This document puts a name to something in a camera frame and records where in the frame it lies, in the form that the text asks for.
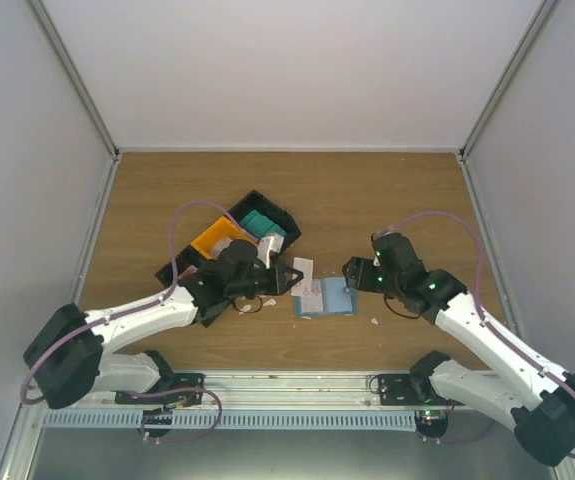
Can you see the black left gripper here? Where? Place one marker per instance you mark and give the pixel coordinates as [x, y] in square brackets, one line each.
[276, 282]

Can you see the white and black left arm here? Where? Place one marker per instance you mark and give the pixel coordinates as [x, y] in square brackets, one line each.
[78, 352]

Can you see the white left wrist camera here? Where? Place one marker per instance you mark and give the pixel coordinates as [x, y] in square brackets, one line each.
[268, 246]

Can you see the white VIP blossom card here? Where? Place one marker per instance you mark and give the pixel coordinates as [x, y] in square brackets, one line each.
[304, 286]

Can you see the white card stack in bin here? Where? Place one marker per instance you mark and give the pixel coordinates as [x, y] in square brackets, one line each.
[219, 246]

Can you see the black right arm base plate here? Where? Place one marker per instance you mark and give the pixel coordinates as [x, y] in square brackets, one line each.
[405, 389]

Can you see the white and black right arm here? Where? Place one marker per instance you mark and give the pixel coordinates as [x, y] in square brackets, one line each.
[546, 431]

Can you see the orange middle tray bin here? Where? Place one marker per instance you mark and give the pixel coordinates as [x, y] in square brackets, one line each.
[223, 227]

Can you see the black three-compartment card tray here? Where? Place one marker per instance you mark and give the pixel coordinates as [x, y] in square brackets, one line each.
[239, 255]

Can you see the grey slotted cable duct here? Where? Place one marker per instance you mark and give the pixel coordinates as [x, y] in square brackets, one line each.
[236, 419]

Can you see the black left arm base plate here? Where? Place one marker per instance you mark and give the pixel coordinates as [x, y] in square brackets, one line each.
[179, 390]

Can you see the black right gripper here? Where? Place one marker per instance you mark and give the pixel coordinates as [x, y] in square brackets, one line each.
[358, 277]

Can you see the aluminium front frame rail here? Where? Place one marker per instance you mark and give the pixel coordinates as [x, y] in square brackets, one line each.
[292, 385]

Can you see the blue leather card holder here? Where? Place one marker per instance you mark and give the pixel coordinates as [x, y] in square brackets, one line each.
[327, 297]

